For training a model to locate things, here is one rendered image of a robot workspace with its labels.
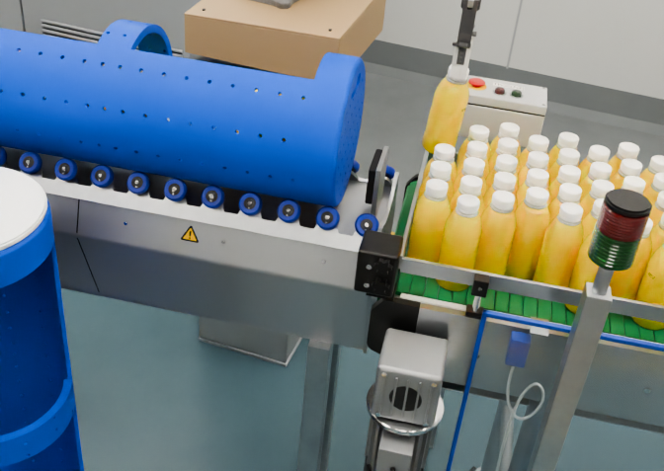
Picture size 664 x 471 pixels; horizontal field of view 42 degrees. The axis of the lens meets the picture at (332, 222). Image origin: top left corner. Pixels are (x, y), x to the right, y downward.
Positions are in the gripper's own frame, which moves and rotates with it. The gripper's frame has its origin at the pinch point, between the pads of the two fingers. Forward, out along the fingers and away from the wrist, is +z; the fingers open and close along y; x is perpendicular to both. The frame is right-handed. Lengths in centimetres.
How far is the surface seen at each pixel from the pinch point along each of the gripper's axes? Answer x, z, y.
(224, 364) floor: -55, 123, -32
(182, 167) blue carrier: -46, 20, 23
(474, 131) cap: 5.1, 15.3, -1.7
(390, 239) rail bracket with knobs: -6.0, 23.1, 28.9
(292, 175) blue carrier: -25.3, 16.8, 24.0
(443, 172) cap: 0.7, 15.6, 15.6
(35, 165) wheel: -77, 27, 21
